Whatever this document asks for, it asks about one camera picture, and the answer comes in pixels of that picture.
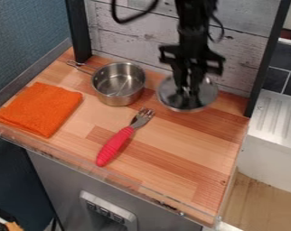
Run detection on silver pot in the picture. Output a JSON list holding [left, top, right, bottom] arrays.
[[65, 60, 148, 107]]

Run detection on orange cloth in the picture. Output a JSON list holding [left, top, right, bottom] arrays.
[[0, 81, 84, 139]]

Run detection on silver lid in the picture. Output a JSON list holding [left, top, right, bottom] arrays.
[[156, 74, 221, 114]]

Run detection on red handled fork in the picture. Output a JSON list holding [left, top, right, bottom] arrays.
[[94, 107, 157, 168]]

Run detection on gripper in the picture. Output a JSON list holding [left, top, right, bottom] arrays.
[[157, 43, 227, 96]]

